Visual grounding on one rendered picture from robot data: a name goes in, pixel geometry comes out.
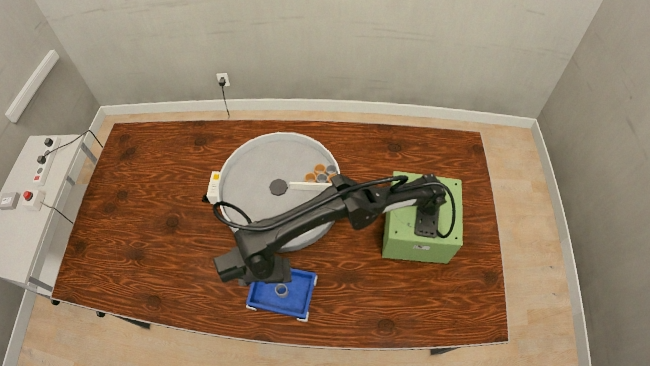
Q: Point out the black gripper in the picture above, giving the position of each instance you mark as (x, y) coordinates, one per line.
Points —
(269, 276)

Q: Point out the blue open tray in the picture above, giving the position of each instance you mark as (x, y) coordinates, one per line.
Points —
(300, 291)

